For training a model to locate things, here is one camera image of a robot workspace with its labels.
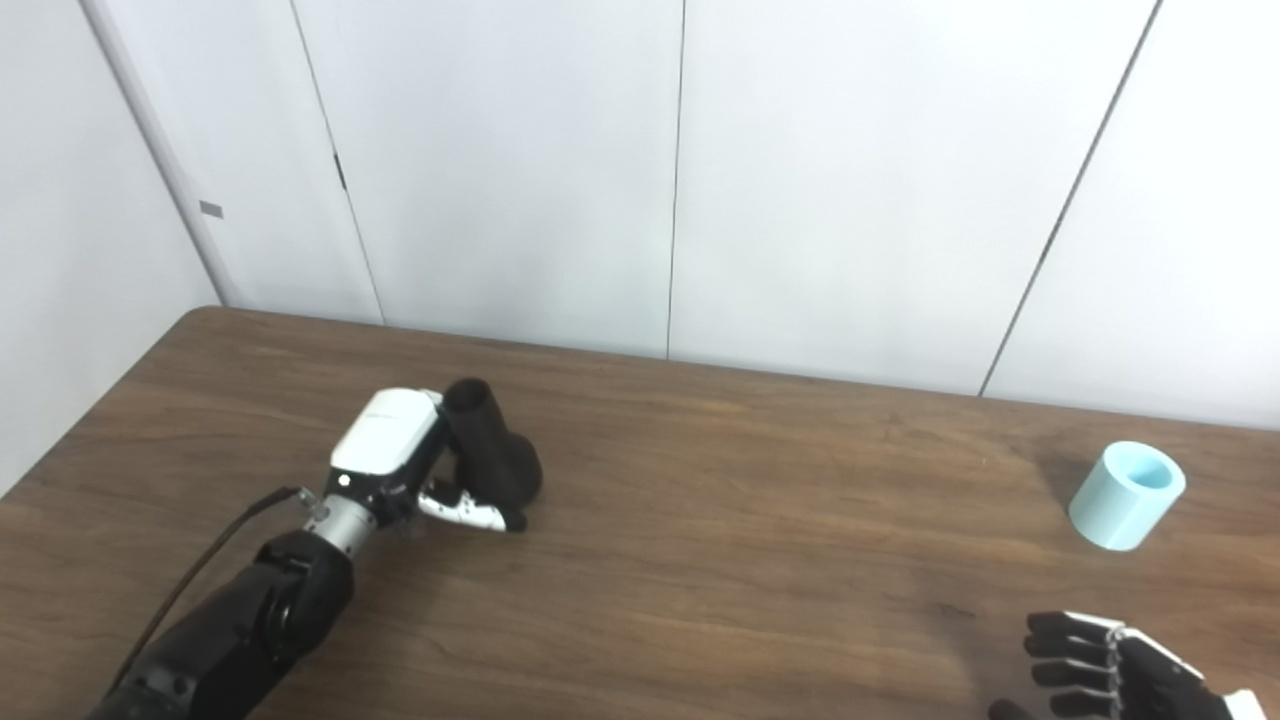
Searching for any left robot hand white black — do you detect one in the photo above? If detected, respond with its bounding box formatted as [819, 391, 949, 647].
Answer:
[322, 388, 528, 534]

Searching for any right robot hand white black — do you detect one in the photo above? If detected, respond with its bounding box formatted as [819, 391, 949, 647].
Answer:
[988, 610, 1273, 720]

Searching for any black funnel-shaped nozzle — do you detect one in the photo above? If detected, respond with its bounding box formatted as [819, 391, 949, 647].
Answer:
[441, 377, 545, 513]

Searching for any light-blue short hose piece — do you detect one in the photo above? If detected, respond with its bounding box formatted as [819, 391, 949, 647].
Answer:
[1068, 440, 1187, 552]

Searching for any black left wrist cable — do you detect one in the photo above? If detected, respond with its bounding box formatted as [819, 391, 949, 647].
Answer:
[105, 486, 331, 701]

